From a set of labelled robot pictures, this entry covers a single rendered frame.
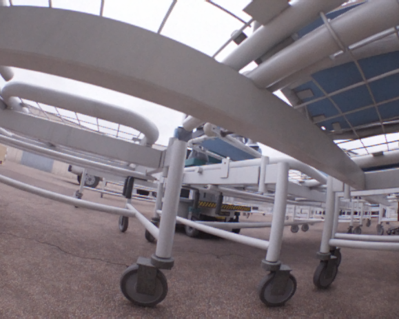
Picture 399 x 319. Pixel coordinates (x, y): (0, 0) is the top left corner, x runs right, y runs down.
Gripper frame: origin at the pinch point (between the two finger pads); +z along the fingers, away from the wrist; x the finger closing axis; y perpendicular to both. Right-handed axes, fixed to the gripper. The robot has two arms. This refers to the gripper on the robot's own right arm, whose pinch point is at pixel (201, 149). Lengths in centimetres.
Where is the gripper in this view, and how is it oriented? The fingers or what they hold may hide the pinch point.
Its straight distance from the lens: 110.0
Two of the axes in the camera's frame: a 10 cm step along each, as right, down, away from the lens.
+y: 7.3, 2.5, 6.4
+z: -0.1, 9.3, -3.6
